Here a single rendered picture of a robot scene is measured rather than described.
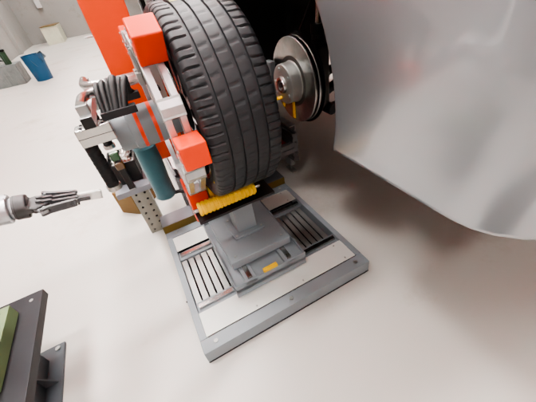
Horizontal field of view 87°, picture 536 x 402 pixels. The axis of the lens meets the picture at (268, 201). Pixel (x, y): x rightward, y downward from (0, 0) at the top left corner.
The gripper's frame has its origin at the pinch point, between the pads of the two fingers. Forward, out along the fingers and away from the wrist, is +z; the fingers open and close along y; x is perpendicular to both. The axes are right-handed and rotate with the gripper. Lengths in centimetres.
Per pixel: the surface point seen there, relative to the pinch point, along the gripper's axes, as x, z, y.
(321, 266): 41, 85, -33
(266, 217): 30, 73, 0
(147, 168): -0.7, 21.3, 12.9
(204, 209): 8.8, 35.9, -10.9
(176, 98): -35.3, 25.3, -22.0
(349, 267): 39, 94, -41
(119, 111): -31.4, 11.6, -17.0
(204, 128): -29, 30, -28
